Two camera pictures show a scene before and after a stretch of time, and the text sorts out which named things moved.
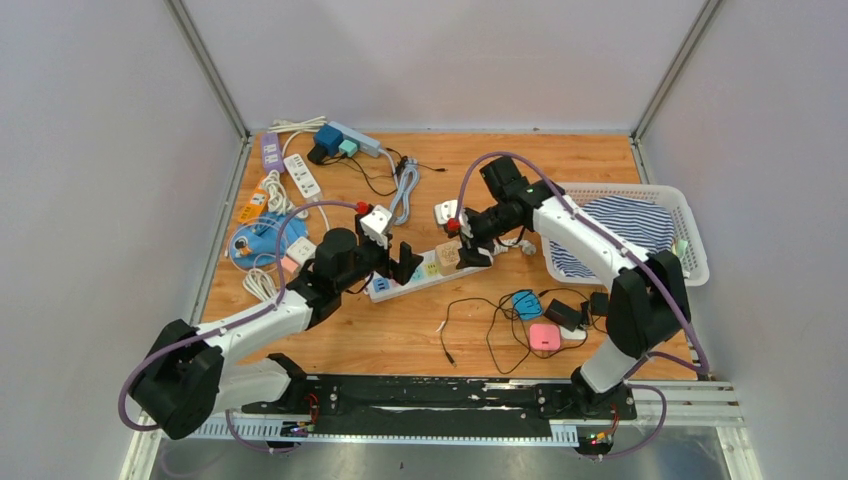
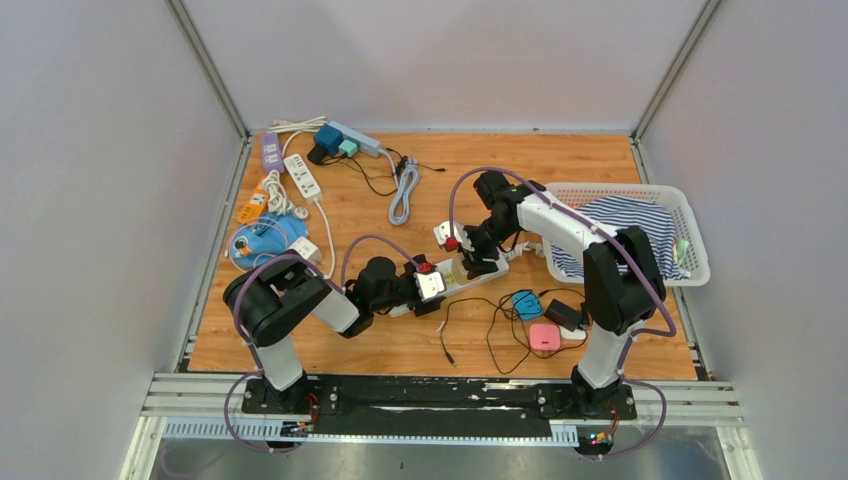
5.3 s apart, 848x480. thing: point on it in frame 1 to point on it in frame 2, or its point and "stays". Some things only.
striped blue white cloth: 648,225 stays
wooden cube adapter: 447,255 to 459,272
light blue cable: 401,202 stays
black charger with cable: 563,314 stays
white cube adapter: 301,251 stays
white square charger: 577,334 stays
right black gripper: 471,257 stays
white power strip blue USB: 383,288 to 403,310
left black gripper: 400,270 to 410,268
